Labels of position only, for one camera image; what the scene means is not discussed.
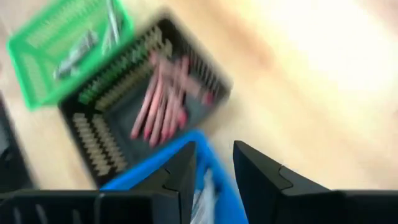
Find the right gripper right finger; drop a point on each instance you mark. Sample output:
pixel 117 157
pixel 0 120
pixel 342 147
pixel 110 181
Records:
pixel 258 177

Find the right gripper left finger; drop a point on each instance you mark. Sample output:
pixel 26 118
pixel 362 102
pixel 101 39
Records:
pixel 182 177

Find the grey crayon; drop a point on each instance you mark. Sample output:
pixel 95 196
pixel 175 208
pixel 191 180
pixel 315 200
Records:
pixel 203 199

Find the blue plastic basket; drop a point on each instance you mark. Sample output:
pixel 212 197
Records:
pixel 214 155

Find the magenta crayon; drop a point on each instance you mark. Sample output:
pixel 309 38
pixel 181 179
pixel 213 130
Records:
pixel 144 105
pixel 181 118
pixel 171 109

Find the pink crayon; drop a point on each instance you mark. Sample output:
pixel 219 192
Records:
pixel 160 121
pixel 186 82
pixel 154 112

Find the black plastic basket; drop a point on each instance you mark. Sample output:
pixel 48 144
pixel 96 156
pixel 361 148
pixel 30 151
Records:
pixel 93 124

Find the white crayon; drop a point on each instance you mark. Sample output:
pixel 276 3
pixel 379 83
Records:
pixel 112 25
pixel 76 54

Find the green plastic basket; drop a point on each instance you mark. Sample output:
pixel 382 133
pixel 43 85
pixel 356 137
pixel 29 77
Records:
pixel 34 62

